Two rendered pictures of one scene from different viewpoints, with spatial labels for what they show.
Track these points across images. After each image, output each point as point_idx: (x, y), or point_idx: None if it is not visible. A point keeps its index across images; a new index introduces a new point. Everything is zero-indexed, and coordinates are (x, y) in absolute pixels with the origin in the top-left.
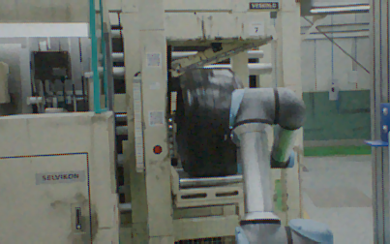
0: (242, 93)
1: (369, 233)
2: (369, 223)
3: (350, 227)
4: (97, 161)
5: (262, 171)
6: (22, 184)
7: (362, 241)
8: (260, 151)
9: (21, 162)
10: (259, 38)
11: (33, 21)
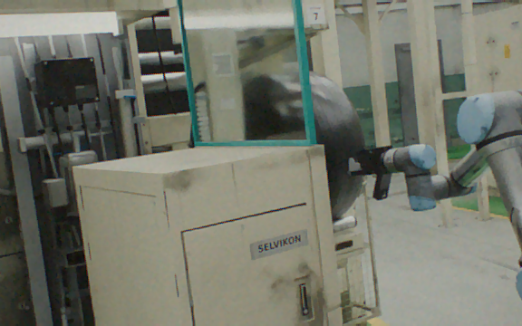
0: (490, 100)
1: (391, 281)
2: (381, 268)
3: (363, 277)
4: (318, 213)
5: None
6: (235, 263)
7: (391, 292)
8: None
9: (231, 229)
10: (320, 27)
11: (56, 11)
